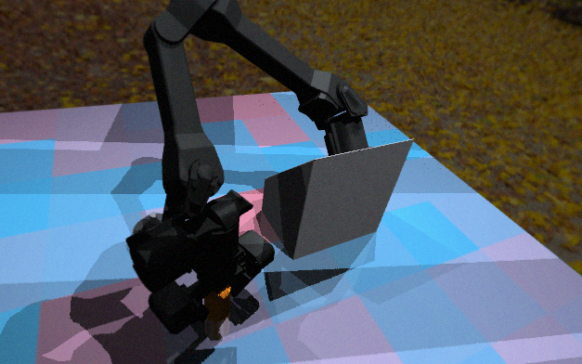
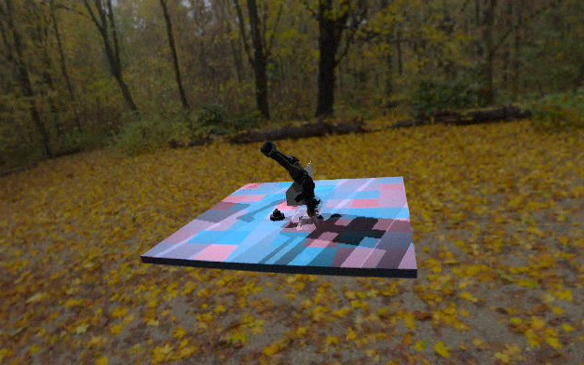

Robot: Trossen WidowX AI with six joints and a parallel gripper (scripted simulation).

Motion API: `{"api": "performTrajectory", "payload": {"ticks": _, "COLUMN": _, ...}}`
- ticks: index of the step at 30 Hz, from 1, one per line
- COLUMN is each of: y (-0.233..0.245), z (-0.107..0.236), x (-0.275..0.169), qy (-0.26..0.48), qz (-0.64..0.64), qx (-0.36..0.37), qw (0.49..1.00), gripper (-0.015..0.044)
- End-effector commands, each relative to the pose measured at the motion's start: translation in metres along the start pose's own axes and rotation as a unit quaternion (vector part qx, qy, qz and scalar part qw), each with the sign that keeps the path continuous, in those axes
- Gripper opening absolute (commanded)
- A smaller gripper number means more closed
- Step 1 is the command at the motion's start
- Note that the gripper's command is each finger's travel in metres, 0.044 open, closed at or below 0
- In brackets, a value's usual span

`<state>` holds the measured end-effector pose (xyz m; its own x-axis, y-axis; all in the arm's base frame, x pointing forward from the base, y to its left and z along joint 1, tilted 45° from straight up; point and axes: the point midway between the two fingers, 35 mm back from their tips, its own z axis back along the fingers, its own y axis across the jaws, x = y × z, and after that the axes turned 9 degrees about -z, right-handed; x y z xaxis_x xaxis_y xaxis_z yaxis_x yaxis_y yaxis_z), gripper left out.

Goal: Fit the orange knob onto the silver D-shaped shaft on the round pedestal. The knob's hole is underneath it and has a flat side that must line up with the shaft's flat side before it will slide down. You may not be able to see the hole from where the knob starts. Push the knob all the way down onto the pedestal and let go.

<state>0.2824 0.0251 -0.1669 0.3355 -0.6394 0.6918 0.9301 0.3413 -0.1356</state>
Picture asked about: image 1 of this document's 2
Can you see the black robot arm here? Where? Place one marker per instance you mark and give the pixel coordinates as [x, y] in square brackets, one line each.
[191, 169]

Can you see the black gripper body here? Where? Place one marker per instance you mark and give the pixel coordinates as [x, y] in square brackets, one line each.
[177, 309]

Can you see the black round pedestal with silver shaft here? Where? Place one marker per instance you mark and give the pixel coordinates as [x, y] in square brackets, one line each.
[147, 222]

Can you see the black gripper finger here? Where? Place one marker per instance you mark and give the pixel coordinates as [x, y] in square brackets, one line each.
[237, 285]
[202, 313]

